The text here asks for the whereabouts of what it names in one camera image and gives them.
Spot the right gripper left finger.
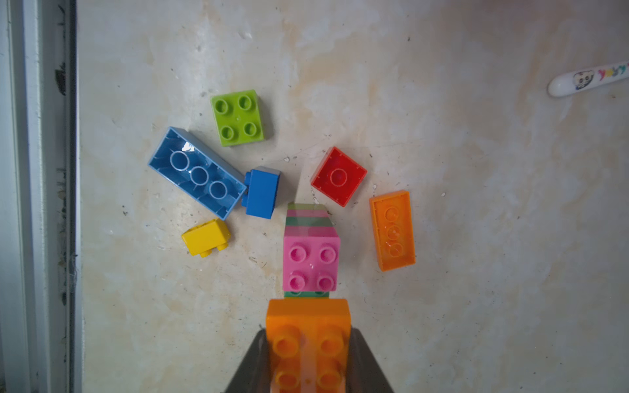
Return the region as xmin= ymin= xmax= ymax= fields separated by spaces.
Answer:
xmin=225 ymin=329 xmax=268 ymax=393

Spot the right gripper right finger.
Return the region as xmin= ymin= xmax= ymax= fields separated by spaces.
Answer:
xmin=348 ymin=327 xmax=394 ymax=393

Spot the dark green lego brick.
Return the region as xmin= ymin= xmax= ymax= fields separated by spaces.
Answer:
xmin=283 ymin=215 xmax=336 ymax=300

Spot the orange long lego brick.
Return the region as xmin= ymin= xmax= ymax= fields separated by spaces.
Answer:
xmin=370 ymin=190 xmax=416 ymax=272

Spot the lime green lego brick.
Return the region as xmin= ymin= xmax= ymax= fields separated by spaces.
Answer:
xmin=288 ymin=202 xmax=327 ymax=211

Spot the magenta lego brick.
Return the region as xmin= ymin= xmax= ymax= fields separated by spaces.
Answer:
xmin=287 ymin=210 xmax=329 ymax=218

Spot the yellow lego brick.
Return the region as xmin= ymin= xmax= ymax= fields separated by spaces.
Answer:
xmin=182 ymin=219 xmax=231 ymax=258

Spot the small blue lego brick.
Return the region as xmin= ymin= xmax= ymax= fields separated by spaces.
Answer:
xmin=242 ymin=166 xmax=281 ymax=219

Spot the red lego brick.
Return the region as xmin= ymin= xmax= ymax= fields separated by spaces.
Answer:
xmin=311 ymin=147 xmax=368 ymax=207

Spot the long blue lego brick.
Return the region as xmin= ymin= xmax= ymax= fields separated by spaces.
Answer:
xmin=148 ymin=127 xmax=247 ymax=220

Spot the lime lego brick left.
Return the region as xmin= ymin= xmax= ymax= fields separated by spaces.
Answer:
xmin=211 ymin=90 xmax=265 ymax=147

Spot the metal spoon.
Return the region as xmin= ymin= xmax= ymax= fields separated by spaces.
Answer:
xmin=547 ymin=61 xmax=628 ymax=98

